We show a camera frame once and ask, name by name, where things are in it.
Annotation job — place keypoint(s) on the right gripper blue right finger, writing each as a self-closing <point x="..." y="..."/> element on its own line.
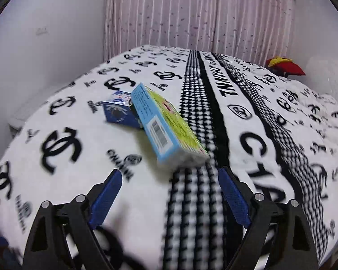
<point x="234" y="197"/>

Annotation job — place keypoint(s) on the white wall socket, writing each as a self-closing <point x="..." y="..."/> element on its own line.
<point x="41" y="31"/>

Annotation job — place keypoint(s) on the dark blue small carton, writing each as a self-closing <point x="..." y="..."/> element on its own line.
<point x="118" y="109"/>

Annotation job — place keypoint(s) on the light blue green carton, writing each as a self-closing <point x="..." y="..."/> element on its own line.
<point x="172" y="139"/>

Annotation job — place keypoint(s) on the black white logo blanket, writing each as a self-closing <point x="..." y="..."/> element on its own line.
<point x="275" y="134"/>

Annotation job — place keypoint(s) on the white plastic storage box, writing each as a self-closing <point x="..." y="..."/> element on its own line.
<point x="17" y="120"/>

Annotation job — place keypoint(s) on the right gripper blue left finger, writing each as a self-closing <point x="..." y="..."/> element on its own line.
<point x="102" y="196"/>

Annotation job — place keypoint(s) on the red yellow pillow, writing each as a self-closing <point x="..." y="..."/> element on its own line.
<point x="283" y="67"/>

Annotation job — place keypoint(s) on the white glossy headboard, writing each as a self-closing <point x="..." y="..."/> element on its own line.
<point x="321" y="75"/>

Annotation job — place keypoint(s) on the pink dotted curtain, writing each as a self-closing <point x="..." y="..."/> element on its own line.
<point x="252" y="30"/>

